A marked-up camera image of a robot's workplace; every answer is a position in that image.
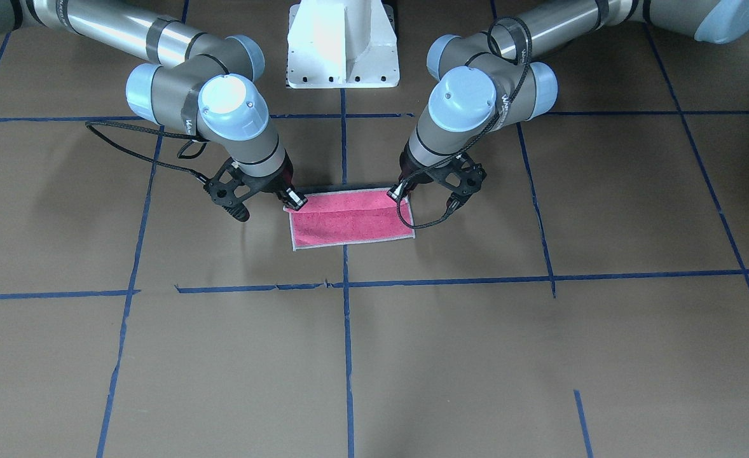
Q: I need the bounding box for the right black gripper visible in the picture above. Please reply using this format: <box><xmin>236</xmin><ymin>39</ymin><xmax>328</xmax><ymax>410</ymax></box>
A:
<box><xmin>203</xmin><ymin>155</ymin><xmax>308</xmax><ymax>223</ymax></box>

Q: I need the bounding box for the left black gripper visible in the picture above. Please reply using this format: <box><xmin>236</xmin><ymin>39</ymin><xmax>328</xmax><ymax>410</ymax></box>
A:
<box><xmin>387</xmin><ymin>153</ymin><xmax>487</xmax><ymax>211</ymax></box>

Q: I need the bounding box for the pink towel with grey edge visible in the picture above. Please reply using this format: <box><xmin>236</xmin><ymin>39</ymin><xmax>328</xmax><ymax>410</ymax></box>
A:
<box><xmin>284</xmin><ymin>188</ymin><xmax>416</xmax><ymax>251</ymax></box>

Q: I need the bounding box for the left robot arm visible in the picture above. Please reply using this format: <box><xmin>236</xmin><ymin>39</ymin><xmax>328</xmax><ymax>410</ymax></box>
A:
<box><xmin>387</xmin><ymin>1</ymin><xmax>749</xmax><ymax>214</ymax></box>

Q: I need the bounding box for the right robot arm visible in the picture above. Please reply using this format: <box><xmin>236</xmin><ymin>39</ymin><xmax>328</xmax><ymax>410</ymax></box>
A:
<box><xmin>0</xmin><ymin>1</ymin><xmax>307</xmax><ymax>221</ymax></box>

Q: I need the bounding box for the brown paper table cover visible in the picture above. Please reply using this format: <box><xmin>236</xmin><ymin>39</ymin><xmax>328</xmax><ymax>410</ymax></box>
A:
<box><xmin>0</xmin><ymin>22</ymin><xmax>749</xmax><ymax>457</ymax></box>

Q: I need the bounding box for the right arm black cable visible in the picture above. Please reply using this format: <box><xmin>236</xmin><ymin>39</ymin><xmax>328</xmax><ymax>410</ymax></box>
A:
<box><xmin>85</xmin><ymin>121</ymin><xmax>211</xmax><ymax>185</ymax></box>

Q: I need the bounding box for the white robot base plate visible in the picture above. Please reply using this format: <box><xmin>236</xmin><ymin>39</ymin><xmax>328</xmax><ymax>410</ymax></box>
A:
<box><xmin>285</xmin><ymin>1</ymin><xmax>401</xmax><ymax>90</ymax></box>

